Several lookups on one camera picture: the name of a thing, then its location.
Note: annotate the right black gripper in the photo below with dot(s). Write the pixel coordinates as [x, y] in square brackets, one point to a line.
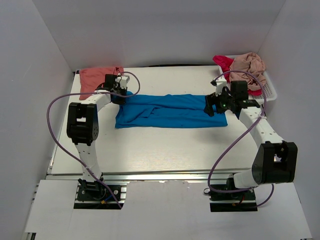
[213, 103]

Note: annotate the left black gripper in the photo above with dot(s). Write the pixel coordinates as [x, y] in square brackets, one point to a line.
[118, 97]

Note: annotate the blue t-shirt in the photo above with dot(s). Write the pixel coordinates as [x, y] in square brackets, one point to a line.
[179, 111]

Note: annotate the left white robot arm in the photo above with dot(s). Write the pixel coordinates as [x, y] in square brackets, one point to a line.
[83, 124]

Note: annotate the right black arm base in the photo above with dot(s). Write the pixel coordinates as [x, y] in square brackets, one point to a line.
[244, 201]

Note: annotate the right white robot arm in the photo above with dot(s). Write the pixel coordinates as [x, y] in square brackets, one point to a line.
[275, 161]

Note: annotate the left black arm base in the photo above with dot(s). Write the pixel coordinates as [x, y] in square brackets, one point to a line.
[103, 200]

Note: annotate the folded salmon pink t-shirt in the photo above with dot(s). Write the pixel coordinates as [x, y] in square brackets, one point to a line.
[91, 78]

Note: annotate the magenta red t-shirt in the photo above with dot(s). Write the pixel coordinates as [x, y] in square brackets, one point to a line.
[225, 62]

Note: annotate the beige crumpled t-shirt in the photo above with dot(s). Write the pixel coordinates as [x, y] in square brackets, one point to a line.
[251, 63]

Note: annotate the white plastic basket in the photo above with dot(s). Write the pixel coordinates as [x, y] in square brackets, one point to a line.
[268, 87]

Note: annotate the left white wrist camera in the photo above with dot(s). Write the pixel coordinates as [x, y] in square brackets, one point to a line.
[121, 82]

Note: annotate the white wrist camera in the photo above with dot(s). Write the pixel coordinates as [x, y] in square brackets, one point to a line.
[219, 83]
[121, 82]

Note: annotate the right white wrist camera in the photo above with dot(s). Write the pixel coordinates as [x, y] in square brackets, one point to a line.
[219, 83]

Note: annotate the aluminium table frame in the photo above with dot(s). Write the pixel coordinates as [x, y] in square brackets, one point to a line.
[159, 205]

